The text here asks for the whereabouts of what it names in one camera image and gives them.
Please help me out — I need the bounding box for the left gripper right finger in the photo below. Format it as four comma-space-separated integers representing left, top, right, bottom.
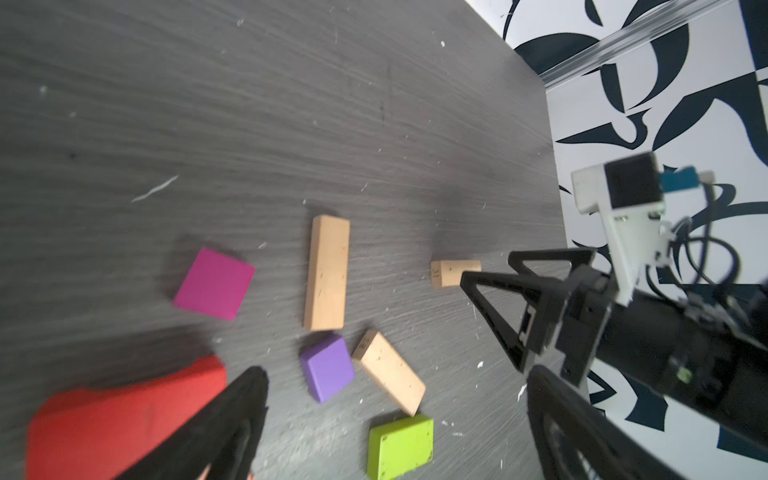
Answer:
527, 365, 681, 479

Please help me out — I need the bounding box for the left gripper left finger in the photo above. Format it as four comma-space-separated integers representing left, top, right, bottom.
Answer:
119, 366, 269, 479

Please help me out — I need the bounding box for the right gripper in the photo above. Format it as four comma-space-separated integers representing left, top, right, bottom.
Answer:
460, 248, 613, 387

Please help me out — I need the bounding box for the red rectangular block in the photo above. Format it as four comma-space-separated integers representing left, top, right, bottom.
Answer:
25, 356, 227, 479

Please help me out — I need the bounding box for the natural wood long block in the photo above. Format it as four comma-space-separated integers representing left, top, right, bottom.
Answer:
304, 215, 351, 331

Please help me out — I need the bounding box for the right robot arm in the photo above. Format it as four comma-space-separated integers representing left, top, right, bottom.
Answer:
460, 248, 767, 447

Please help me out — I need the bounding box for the purple cube block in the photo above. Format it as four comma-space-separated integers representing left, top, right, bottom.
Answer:
299, 334, 355, 403

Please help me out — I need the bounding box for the magenta cube block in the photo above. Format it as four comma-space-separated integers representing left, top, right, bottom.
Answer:
173, 248, 255, 321

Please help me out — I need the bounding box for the lime green block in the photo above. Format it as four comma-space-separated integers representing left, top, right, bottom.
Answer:
366, 414, 434, 480

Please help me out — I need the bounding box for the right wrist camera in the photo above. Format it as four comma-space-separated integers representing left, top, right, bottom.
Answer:
571, 152, 715, 306

